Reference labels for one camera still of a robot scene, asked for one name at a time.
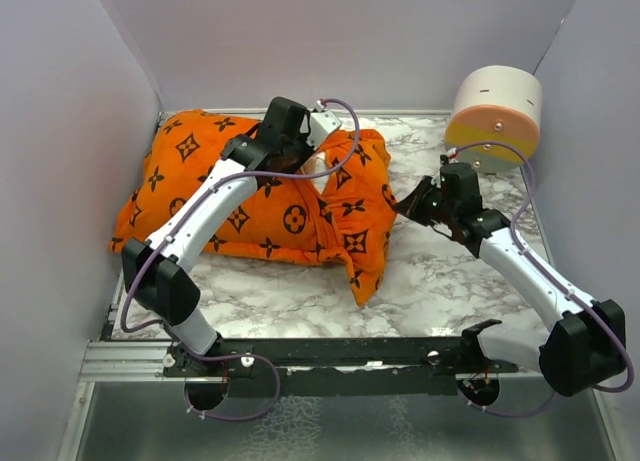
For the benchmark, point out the white cylinder with striped face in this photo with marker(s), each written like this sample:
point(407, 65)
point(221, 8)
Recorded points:
point(495, 119)

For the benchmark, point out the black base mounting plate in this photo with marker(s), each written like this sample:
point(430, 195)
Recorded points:
point(328, 367)

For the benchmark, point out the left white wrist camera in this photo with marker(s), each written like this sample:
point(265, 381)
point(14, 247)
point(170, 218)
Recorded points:
point(322, 124)

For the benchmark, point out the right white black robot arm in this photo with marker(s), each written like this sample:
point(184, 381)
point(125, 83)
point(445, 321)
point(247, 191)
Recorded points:
point(586, 340)

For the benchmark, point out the white pillow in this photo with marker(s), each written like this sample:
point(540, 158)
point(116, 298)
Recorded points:
point(314, 165)

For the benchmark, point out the aluminium rail frame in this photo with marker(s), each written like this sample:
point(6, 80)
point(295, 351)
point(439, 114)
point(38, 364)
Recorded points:
point(126, 408)

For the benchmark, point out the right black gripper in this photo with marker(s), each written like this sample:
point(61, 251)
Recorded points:
point(412, 207)

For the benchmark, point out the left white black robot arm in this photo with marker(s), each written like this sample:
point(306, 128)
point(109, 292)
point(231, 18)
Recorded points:
point(157, 270)

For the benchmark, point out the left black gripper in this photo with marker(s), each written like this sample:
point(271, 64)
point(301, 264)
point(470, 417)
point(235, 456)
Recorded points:
point(301, 137)

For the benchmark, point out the orange patterned fleece pillowcase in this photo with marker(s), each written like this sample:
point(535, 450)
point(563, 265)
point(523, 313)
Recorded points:
point(349, 220)

